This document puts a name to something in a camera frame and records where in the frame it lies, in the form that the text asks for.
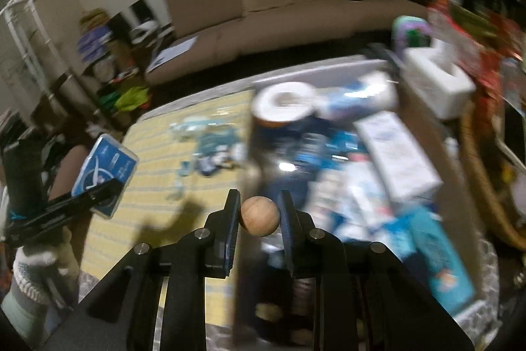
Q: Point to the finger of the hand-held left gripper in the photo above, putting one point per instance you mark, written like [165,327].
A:
[86,199]

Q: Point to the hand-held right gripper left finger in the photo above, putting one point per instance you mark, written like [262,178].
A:
[231,223]

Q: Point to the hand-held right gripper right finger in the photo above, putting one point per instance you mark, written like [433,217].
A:
[287,229]

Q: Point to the wooden ball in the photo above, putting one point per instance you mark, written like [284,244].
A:
[260,217]

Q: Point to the cardboard box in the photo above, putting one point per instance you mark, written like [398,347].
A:
[328,69]

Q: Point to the person's left forearm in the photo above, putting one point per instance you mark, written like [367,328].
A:
[22,314]

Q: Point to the person's left hand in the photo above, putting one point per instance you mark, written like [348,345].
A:
[35,273]

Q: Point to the blue white small packets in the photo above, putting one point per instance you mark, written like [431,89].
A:
[215,155]

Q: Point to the yellow checked tablecloth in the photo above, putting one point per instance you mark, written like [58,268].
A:
[156,170]

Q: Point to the pale blue wrapped packet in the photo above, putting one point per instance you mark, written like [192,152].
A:
[191,127]

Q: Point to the green yellow cloth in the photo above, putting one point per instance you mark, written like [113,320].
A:
[127,98]

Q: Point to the white metal rack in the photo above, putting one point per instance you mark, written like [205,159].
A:
[22,46]

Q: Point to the white carton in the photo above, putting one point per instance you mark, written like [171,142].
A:
[396,155]

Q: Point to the blue white wrapped bottle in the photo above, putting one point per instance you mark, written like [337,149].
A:
[357,94]

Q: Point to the stack of blue boxes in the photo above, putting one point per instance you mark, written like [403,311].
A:
[95,42]

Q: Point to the teal box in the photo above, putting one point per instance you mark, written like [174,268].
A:
[441,256]

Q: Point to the white paper sheet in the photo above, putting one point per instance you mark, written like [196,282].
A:
[172,51]

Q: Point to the wicker basket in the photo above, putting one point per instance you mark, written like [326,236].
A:
[478,186]

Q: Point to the purple green toy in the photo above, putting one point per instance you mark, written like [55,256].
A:
[411,32]

